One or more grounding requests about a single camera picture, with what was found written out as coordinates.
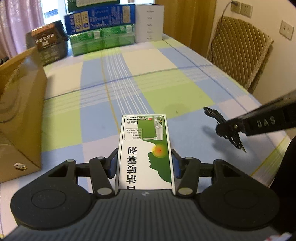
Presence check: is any black cable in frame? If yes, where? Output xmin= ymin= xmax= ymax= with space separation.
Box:
xmin=203 ymin=106 xmax=247 ymax=154

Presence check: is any green white medicine box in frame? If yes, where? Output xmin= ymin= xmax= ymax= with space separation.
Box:
xmin=115 ymin=114 xmax=176 ymax=193

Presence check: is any checkered tablecloth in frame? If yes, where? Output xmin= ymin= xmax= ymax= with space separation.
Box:
xmin=1 ymin=37 xmax=293 ymax=240

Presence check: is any quilted tan chair cushion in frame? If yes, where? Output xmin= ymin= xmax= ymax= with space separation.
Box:
xmin=207 ymin=16 xmax=273 ymax=93

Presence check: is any brown curtain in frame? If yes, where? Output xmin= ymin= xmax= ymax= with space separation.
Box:
xmin=154 ymin=0 xmax=216 ymax=57

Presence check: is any brown cardboard box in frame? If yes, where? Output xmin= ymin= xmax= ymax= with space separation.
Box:
xmin=1 ymin=47 xmax=47 ymax=183

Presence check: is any green tissue pack carton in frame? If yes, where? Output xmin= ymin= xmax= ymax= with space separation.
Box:
xmin=69 ymin=24 xmax=134 ymax=56

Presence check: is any white cardboard box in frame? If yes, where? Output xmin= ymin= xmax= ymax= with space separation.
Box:
xmin=135 ymin=4 xmax=165 ymax=43

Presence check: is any black food container pack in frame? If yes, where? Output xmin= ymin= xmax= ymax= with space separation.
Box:
xmin=26 ymin=20 xmax=69 ymax=66

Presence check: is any blue long carton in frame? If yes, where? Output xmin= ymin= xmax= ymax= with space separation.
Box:
xmin=64 ymin=4 xmax=135 ymax=35

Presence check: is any dark green box top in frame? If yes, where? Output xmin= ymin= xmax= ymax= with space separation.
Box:
xmin=66 ymin=0 xmax=120 ymax=13

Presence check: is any pink curtain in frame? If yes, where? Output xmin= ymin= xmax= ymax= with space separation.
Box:
xmin=1 ymin=0 xmax=44 ymax=58

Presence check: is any wall switch plate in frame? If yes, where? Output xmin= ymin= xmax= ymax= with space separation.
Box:
xmin=280 ymin=20 xmax=294 ymax=40

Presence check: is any wall power socket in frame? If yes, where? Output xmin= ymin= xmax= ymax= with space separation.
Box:
xmin=230 ymin=1 xmax=253 ymax=18

